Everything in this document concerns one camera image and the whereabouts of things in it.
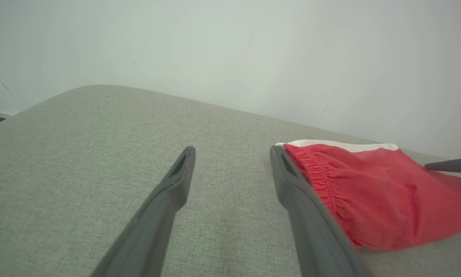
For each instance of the grey fabric mat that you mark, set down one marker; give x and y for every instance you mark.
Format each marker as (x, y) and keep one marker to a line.
(99, 154)

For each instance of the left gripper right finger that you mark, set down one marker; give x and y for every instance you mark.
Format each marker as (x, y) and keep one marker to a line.
(315, 234)

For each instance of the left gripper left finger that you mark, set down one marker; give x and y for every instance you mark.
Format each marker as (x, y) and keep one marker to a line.
(153, 231)

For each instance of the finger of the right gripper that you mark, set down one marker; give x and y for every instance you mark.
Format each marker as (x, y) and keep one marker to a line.
(457, 165)

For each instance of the red white shorts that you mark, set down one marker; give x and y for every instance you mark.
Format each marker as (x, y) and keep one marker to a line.
(384, 196)

